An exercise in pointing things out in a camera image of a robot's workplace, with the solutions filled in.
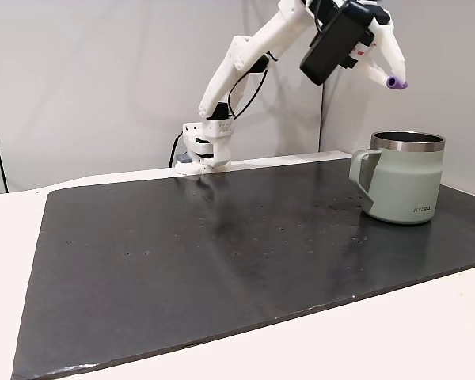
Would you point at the black table mat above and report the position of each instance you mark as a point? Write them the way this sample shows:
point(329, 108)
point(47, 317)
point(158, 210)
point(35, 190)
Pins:
point(221, 277)

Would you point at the black oval camera box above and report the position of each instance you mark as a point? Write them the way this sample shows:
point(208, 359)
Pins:
point(332, 43)

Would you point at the purple ribbed pen grip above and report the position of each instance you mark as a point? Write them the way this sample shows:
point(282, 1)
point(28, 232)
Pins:
point(396, 83)

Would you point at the sage green steel mug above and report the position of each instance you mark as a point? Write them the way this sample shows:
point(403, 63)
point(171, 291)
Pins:
point(403, 190)

